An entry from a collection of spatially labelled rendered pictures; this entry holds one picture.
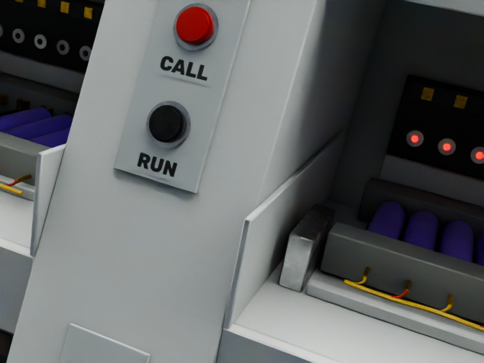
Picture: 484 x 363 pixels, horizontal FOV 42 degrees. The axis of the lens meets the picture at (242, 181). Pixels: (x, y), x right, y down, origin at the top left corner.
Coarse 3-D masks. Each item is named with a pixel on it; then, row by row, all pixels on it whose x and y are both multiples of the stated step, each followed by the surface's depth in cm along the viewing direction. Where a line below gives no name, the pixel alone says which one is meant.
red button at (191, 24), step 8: (192, 8) 27; (200, 8) 27; (184, 16) 27; (192, 16) 27; (200, 16) 26; (208, 16) 27; (176, 24) 27; (184, 24) 27; (192, 24) 27; (200, 24) 26; (208, 24) 26; (184, 32) 27; (192, 32) 27; (200, 32) 26; (208, 32) 26; (184, 40) 27; (192, 40) 27; (200, 40) 27
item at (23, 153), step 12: (0, 132) 37; (0, 144) 35; (12, 144) 35; (24, 144) 36; (36, 144) 36; (0, 156) 35; (12, 156) 35; (24, 156) 35; (36, 156) 34; (0, 168) 35; (12, 168) 35; (24, 168) 35; (24, 180) 34
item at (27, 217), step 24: (24, 72) 49; (48, 72) 49; (72, 72) 48; (48, 168) 28; (0, 192) 35; (48, 192) 29; (0, 216) 32; (24, 216) 33; (0, 240) 30; (24, 240) 30; (0, 264) 30; (24, 264) 29; (0, 288) 30; (24, 288) 30; (0, 312) 31
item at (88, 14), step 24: (0, 0) 49; (24, 0) 48; (48, 0) 48; (72, 0) 47; (24, 24) 49; (48, 24) 48; (72, 24) 48; (96, 24) 47; (0, 48) 50; (24, 48) 50; (48, 48) 49; (72, 48) 48
